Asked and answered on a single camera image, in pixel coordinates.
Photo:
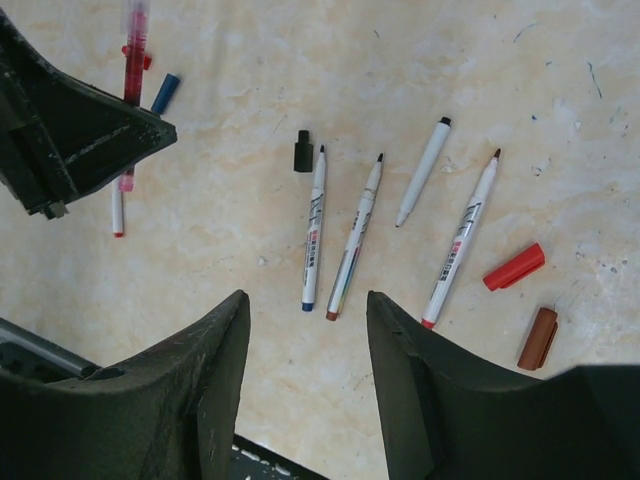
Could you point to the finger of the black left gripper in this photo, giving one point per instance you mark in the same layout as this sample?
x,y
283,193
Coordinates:
x,y
96,135

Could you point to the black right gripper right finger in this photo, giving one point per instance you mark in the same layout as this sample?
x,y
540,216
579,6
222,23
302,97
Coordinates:
x,y
447,413

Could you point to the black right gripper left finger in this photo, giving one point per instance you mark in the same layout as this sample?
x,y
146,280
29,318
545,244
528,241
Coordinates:
x,y
168,412

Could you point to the white red-end marker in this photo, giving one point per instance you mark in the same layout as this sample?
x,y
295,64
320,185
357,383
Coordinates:
x,y
461,242

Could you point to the small white red-end pen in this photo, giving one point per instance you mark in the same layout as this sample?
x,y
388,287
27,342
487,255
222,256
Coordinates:
x,y
117,210

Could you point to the white brown-end marker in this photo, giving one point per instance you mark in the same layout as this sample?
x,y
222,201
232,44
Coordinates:
x,y
354,242

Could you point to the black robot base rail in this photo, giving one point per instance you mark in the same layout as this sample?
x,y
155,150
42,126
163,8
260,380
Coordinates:
x,y
30,356

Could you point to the red clear pen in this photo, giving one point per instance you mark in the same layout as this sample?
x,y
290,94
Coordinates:
x,y
137,23

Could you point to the black pen cap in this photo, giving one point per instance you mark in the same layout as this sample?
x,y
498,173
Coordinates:
x,y
303,153

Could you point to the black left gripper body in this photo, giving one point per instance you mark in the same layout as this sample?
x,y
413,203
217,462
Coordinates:
x,y
31,165

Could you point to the white blue-end marker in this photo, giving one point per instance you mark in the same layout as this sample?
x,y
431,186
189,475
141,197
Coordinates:
x,y
313,237

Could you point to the red marker cap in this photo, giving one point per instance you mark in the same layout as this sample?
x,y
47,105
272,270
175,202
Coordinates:
x,y
516,269

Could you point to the brown marker cap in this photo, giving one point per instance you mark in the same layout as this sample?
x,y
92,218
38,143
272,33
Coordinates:
x,y
539,340

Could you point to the blue pen cap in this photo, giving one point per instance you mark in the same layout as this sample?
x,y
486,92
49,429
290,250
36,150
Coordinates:
x,y
165,94

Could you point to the small white black-end pen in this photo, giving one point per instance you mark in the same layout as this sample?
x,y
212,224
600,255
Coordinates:
x,y
423,169

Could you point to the small red pen cap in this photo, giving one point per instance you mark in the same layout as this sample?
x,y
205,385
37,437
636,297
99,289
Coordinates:
x,y
147,58

